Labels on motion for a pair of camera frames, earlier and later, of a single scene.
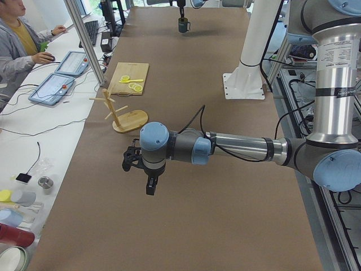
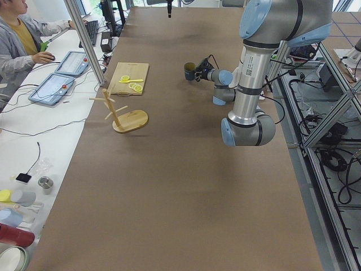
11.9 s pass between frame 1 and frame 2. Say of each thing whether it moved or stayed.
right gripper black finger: moved
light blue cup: stayed
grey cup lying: stayed
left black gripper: moved
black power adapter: stayed
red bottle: stayed
